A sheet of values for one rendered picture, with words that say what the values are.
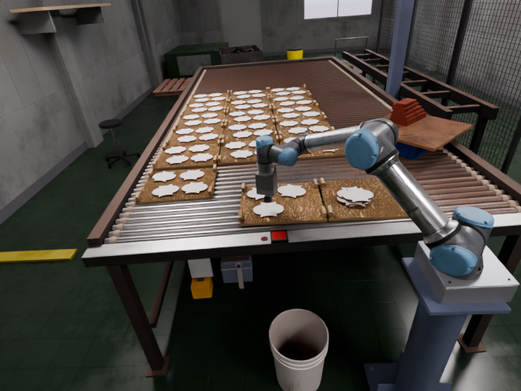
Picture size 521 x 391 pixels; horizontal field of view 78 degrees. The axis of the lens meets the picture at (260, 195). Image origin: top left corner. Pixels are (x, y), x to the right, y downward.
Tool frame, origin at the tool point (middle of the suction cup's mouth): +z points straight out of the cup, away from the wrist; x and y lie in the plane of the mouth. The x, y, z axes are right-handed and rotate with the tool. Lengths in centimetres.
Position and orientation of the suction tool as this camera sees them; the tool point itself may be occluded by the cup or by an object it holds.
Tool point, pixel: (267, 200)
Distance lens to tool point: 153.3
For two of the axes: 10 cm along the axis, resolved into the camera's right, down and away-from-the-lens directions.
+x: -3.3, 5.2, -7.9
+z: 0.7, 8.5, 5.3
